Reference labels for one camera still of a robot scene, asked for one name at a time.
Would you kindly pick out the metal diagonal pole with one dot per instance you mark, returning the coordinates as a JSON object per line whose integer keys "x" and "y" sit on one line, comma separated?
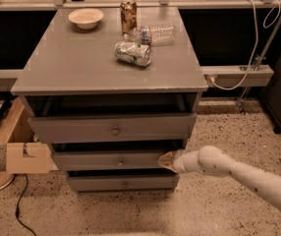
{"x": 255, "y": 64}

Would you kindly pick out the grey top drawer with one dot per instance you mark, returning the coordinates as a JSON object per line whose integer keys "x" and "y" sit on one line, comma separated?
{"x": 113, "y": 128}

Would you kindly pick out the grey bottom drawer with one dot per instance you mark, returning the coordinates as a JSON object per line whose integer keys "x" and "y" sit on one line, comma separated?
{"x": 122, "y": 180}

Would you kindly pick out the green white lying can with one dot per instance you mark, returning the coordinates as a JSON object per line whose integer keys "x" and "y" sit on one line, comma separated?
{"x": 133, "y": 53}

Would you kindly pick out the grey drawer cabinet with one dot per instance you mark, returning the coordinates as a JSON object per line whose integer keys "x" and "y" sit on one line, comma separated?
{"x": 74, "y": 72}

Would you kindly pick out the grey drawer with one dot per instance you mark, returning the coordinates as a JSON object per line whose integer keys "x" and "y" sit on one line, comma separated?
{"x": 122, "y": 180}
{"x": 113, "y": 128}
{"x": 112, "y": 155}

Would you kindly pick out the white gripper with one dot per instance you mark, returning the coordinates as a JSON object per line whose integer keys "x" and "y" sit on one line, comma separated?
{"x": 180, "y": 161}

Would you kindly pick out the brown upright can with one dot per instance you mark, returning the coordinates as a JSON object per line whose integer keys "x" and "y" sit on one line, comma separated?
{"x": 128, "y": 11}

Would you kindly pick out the white bowl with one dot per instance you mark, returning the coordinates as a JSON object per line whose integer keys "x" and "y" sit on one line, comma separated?
{"x": 86, "y": 18}

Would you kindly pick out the cardboard box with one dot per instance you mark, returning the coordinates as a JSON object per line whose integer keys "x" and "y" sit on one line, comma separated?
{"x": 24, "y": 154}

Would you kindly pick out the clear plastic bottle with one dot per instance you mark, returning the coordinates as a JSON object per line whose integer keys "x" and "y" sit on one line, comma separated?
{"x": 152, "y": 35}

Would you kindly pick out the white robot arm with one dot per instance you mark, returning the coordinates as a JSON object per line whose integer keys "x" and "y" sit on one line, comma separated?
{"x": 212, "y": 161}

